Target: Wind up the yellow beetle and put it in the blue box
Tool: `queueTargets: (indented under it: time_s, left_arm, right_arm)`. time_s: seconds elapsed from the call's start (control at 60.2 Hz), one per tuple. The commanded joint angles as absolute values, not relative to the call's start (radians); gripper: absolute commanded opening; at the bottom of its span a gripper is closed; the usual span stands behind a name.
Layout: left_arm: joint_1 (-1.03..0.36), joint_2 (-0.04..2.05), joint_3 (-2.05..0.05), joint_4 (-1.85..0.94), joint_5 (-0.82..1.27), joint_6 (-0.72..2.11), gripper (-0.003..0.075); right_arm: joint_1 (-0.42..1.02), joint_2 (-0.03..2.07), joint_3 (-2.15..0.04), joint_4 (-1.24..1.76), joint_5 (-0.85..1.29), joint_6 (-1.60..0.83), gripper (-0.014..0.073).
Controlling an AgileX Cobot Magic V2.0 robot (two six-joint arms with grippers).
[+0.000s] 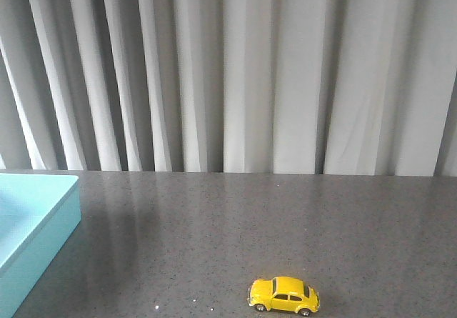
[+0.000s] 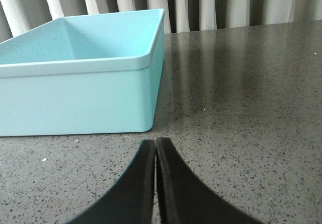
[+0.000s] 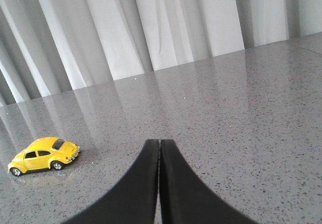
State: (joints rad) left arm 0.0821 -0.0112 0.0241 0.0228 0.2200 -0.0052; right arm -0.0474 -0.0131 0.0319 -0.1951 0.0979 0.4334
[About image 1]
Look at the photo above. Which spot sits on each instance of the yellow toy beetle car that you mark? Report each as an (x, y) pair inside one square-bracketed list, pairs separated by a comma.
[(284, 294)]

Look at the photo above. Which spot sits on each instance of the light blue box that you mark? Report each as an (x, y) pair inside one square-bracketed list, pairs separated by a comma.
[(39, 212)]

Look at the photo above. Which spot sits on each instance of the grey pleated curtain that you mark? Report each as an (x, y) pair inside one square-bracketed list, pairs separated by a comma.
[(272, 86)]

